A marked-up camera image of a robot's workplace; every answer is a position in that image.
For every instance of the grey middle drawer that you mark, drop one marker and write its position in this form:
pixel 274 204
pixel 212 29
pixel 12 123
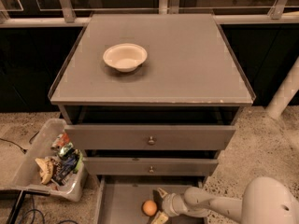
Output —
pixel 149 166

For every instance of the white bowl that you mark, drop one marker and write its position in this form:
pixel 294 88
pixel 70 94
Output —
pixel 125 57

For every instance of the metal window frame rail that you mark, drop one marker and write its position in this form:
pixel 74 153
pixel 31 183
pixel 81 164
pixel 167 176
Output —
pixel 50 13

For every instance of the dark blue snack packet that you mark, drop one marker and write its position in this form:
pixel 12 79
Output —
pixel 62 168

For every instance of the grey drawer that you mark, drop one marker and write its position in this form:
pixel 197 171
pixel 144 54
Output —
pixel 121 197
pixel 149 166
pixel 150 137

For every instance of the red soda can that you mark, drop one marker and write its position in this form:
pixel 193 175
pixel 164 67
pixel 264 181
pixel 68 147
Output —
pixel 60 141

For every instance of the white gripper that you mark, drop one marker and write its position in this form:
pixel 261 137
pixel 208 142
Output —
pixel 169 202

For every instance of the grey bottom drawer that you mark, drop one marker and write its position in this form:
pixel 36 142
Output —
pixel 121 197

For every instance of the grey top drawer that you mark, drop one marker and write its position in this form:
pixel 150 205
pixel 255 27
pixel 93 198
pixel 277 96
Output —
pixel 150 137

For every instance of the white diagonal pole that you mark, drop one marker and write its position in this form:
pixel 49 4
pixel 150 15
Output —
pixel 286 91

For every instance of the orange fruit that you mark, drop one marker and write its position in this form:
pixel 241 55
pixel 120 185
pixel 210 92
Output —
pixel 149 207

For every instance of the clear plastic bin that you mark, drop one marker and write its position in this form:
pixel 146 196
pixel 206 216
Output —
pixel 27 176

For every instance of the grey drawer cabinet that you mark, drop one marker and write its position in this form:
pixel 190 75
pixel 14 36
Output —
pixel 191 77

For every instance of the green snack packet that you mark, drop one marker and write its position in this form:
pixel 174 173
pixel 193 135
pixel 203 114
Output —
pixel 65 150

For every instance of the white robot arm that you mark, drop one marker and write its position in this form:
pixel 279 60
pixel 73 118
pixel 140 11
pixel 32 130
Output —
pixel 265 201

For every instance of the tan crumpled paper bag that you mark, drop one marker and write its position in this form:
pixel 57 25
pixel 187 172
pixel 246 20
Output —
pixel 45 169

